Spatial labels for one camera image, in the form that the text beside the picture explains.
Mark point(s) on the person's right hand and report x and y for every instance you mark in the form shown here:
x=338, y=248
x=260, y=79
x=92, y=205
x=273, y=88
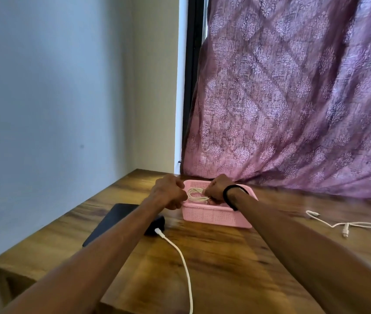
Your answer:
x=218, y=189

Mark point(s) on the pink plastic basket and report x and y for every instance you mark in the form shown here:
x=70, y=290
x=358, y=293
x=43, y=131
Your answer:
x=211, y=217

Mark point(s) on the person's left forearm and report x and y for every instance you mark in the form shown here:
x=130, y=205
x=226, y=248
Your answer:
x=90, y=264

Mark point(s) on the black smartphone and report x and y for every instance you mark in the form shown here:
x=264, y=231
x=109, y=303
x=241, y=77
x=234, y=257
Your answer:
x=113, y=219

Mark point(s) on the purple patterned curtain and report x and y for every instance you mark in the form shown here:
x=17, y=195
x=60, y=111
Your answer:
x=287, y=94

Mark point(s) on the dark blue earbuds case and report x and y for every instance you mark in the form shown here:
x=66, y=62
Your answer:
x=156, y=225

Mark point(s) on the black wristband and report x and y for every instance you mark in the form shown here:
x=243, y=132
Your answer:
x=226, y=199

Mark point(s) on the person's left hand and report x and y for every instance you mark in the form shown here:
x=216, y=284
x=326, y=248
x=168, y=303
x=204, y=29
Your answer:
x=167, y=192

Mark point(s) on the wooden desk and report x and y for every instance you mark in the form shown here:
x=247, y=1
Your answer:
x=237, y=258

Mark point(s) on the person's right forearm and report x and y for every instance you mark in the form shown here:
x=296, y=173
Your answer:
x=303, y=245

